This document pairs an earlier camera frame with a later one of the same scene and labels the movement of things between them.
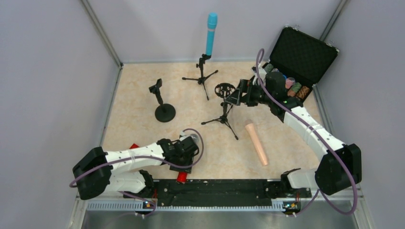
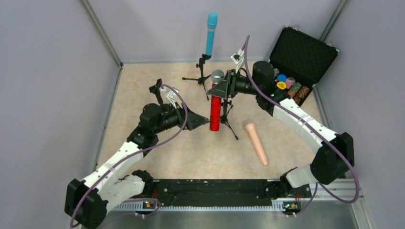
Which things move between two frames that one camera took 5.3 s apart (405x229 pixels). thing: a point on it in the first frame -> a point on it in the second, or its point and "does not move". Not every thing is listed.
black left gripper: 182,166 -> 184,116
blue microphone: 212,23 does not move
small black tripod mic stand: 201,79 does not move
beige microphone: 251,128 does not move
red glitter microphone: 182,177 -> 215,102
